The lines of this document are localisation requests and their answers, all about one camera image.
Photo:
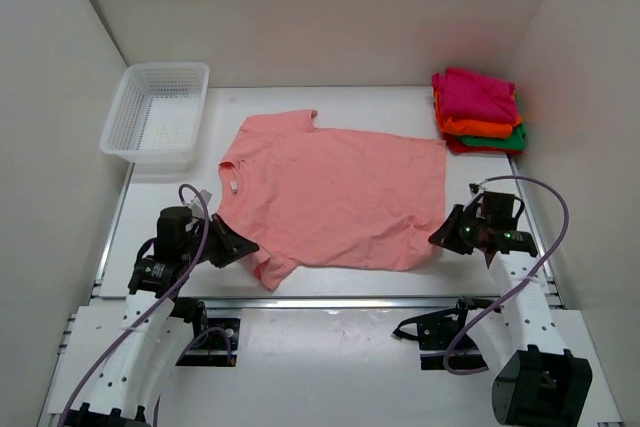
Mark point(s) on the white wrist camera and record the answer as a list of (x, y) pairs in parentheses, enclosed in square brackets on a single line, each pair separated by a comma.
[(199, 204), (476, 188)]

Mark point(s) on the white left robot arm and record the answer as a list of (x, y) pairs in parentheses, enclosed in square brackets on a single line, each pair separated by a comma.
[(122, 387)]

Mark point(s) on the salmon pink t-shirt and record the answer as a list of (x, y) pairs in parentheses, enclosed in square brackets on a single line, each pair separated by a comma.
[(329, 197)]

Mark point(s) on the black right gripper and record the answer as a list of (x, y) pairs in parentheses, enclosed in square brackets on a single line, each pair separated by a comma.
[(461, 229)]

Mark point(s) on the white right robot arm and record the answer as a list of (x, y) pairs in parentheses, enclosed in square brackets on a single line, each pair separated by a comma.
[(538, 381)]

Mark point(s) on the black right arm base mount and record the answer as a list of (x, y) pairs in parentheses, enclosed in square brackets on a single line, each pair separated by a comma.
[(434, 332)]

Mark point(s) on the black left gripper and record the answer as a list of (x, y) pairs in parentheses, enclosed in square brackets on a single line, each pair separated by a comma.
[(218, 240)]

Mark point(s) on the folded orange t-shirt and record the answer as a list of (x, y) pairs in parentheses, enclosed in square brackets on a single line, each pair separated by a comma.
[(470, 127)]

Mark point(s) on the folded red t-shirt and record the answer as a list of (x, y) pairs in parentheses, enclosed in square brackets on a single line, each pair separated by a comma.
[(457, 147)]

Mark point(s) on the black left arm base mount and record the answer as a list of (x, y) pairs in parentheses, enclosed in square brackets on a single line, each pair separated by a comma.
[(218, 349)]

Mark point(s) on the folded green t-shirt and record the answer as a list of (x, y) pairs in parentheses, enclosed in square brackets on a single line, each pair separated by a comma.
[(516, 141)]

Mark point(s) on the folded magenta t-shirt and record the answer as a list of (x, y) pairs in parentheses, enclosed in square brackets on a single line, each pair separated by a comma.
[(465, 94)]

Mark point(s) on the white perforated plastic basket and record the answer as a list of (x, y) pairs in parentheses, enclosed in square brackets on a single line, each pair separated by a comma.
[(156, 113)]

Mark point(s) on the aluminium table rail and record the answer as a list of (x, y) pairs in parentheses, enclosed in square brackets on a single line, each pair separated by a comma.
[(449, 276)]

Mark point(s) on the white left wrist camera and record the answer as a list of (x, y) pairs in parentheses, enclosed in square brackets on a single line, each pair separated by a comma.
[(199, 204)]

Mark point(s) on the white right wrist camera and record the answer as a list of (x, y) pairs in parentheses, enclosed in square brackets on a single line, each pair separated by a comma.
[(476, 188)]

